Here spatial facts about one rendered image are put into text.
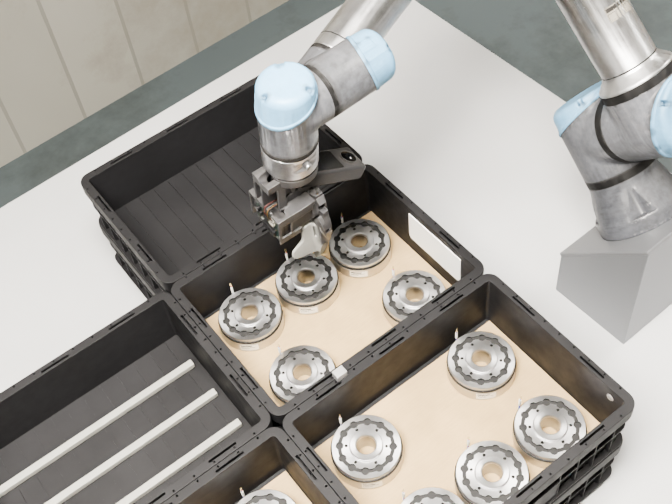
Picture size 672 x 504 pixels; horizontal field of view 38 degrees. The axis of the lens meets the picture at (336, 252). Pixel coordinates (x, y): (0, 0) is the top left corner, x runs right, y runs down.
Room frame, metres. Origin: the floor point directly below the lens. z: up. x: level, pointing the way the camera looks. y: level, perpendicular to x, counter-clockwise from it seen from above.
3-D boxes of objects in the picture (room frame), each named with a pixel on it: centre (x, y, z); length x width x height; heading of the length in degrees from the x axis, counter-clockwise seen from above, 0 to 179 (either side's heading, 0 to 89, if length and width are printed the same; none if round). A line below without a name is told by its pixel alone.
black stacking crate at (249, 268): (0.88, 0.02, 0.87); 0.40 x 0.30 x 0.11; 121
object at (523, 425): (0.61, -0.27, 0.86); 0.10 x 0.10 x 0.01
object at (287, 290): (0.93, 0.05, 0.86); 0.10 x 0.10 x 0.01
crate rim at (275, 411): (0.88, 0.02, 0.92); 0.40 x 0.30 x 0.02; 121
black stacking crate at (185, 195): (1.13, 0.17, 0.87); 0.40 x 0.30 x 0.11; 121
